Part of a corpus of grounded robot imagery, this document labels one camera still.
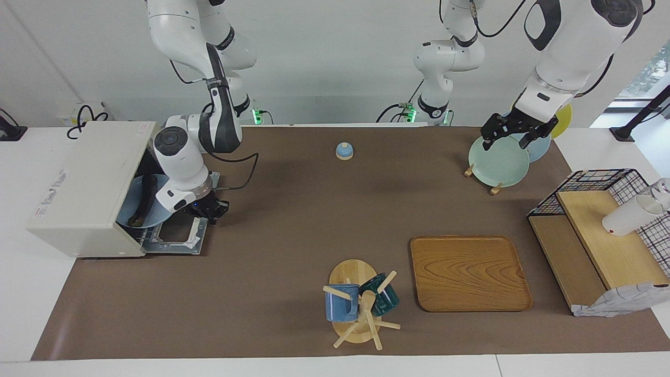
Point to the black desk device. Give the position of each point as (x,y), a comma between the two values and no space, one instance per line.
(10,133)

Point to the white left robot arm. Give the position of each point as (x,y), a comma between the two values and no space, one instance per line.
(570,47)

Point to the wooden mug tree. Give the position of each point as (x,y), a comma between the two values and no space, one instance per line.
(353,272)

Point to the large light blue plate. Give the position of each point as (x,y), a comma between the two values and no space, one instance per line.
(542,149)

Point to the beige toaster oven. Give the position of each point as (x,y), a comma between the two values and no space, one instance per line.
(89,188)

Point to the wooden two-tier shelf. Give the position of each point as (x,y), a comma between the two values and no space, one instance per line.
(612,256)

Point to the wooden serving tray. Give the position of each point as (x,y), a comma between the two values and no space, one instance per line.
(468,272)

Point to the wooden plate rack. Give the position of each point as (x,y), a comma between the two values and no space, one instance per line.
(495,189)

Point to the black clamp stand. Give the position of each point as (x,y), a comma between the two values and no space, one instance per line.
(641,115)

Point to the window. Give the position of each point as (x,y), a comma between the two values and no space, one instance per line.
(651,68)

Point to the white cup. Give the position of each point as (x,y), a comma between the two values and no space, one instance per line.
(625,220)

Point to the blue mug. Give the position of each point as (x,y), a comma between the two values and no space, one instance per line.
(340,306)

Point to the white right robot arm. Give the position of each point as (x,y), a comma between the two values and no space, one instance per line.
(183,162)

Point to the dark purple eggplant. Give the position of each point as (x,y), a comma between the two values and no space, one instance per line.
(145,201)

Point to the yellow plate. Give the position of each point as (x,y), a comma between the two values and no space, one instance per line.
(564,118)

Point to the white checked cloth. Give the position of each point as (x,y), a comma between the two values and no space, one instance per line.
(612,303)

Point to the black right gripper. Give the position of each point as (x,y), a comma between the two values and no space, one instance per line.
(207,207)

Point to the brown table mat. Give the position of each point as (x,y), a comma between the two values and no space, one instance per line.
(293,220)

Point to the pale green plate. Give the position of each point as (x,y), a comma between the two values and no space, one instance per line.
(500,162)

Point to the blue bell with wooden knob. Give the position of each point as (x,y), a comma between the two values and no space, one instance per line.
(344,152)

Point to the dark green mug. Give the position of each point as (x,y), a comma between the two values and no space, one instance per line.
(384,301)

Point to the clear glass cup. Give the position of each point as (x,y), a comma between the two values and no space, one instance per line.
(662,191)

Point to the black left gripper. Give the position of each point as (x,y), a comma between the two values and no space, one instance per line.
(515,123)

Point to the small light blue plate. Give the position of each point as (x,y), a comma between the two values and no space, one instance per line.
(159,212)

